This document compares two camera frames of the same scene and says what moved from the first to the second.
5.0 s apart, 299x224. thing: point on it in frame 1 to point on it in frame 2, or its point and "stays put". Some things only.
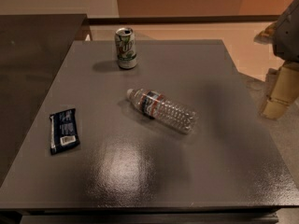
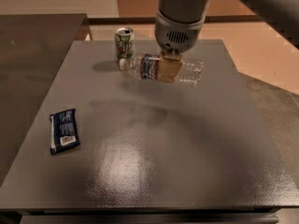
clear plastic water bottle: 157,106 to 146,66
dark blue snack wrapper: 64,134 stays put
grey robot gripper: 287,36 to 177,36
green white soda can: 126,48 stays put
